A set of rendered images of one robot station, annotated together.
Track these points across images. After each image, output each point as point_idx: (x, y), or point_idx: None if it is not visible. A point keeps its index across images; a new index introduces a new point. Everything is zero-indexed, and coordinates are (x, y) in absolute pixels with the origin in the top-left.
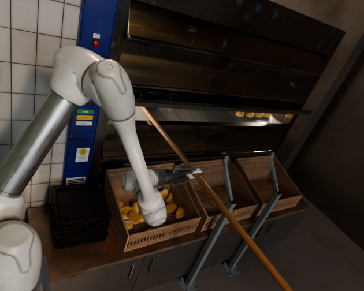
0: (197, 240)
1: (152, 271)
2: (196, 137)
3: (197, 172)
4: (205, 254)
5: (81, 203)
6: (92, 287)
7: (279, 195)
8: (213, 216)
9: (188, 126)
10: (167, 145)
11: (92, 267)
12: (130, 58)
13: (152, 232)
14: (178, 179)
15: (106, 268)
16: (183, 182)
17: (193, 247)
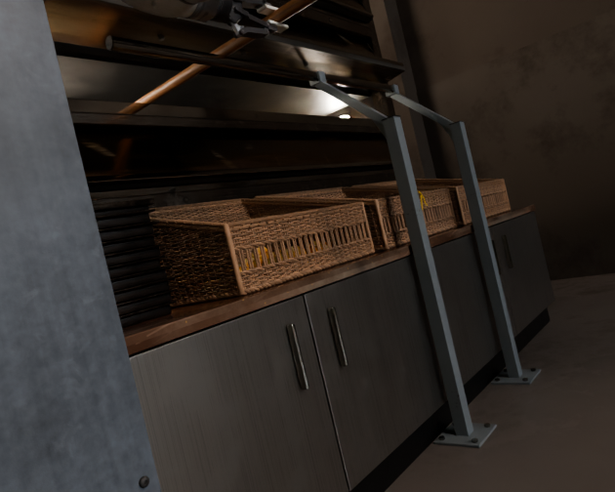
0: (393, 257)
1: (354, 373)
2: (251, 143)
3: (276, 9)
4: (436, 292)
5: None
6: (217, 437)
7: (462, 125)
8: (386, 201)
9: (222, 111)
10: (205, 156)
11: (173, 320)
12: None
13: (280, 229)
14: (246, 11)
15: (221, 333)
16: (263, 30)
17: (401, 289)
